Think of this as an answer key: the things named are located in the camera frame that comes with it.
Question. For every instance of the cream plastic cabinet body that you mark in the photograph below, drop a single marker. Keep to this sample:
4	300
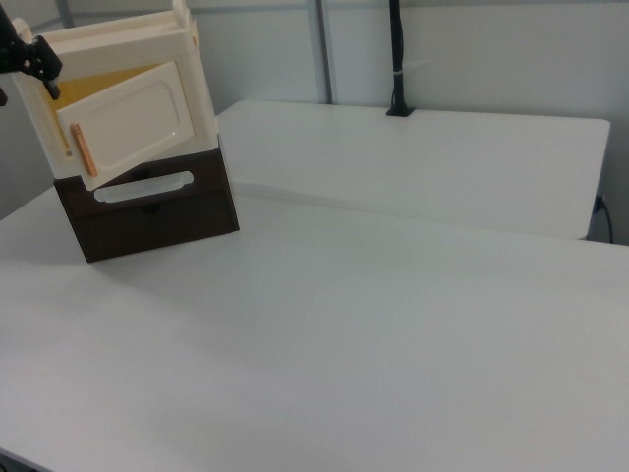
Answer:
196	98

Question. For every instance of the black camera pole with clamp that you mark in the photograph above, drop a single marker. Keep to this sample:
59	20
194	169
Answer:
397	54

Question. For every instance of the cream cabinet door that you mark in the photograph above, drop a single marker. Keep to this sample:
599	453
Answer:
132	118

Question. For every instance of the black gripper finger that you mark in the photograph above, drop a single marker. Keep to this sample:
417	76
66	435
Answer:
3	97
53	89

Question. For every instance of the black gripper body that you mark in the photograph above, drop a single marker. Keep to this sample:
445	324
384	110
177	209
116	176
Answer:
29	56

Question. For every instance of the dark brown drawer base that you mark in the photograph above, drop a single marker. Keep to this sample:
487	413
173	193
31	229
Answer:
162	226

